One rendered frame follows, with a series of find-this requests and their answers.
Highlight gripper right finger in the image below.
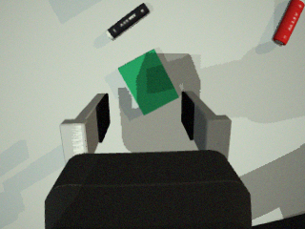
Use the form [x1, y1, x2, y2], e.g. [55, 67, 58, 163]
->
[181, 91, 232, 159]

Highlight black battery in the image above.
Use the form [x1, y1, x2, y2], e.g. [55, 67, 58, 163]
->
[106, 3, 150, 40]

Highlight red aa battery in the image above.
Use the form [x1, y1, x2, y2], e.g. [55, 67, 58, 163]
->
[273, 0, 305, 46]

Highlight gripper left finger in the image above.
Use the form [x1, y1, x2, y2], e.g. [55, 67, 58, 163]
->
[59, 94, 111, 164]

